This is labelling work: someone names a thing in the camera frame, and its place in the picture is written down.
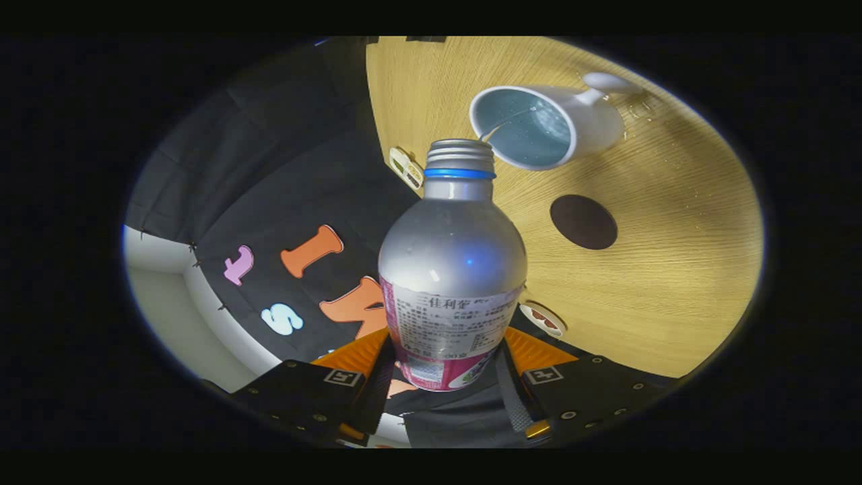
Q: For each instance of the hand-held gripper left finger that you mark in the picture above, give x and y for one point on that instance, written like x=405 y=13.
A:
x=377 y=397

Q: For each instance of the wooden table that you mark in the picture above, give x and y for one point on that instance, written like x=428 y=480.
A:
x=673 y=269

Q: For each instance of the black backdrop cloth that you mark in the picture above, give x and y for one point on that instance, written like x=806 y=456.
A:
x=269 y=168

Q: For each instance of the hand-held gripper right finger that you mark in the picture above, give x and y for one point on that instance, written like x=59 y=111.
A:
x=515 y=404

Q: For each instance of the black table clamp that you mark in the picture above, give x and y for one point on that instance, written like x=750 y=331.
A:
x=425 y=39

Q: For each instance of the silver bottle with red label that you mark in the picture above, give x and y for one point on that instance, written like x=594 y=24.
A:
x=451 y=256

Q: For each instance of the white cup with blue inside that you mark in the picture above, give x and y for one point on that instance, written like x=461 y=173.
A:
x=596 y=124

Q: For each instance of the white plate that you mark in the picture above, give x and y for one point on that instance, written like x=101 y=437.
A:
x=555 y=329

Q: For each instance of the red food pieces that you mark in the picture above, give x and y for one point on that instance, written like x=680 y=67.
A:
x=542 y=318

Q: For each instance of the dark brown round coaster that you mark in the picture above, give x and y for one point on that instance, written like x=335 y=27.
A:
x=584 y=222

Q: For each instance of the small white tray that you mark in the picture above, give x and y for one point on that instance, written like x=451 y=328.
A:
x=406 y=168

